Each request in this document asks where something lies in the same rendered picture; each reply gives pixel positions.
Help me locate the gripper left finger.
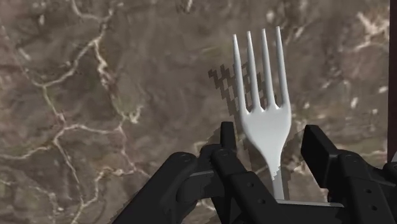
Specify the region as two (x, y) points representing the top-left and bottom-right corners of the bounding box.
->
(112, 121), (280, 224)

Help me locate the dark maroon robot stand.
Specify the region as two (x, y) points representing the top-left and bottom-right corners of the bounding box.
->
(387, 0), (397, 164)

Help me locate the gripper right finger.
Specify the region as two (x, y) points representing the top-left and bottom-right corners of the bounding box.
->
(300, 124), (397, 224)

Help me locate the white plastic fork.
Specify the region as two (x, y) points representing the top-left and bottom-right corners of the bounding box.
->
(232, 25), (292, 200)

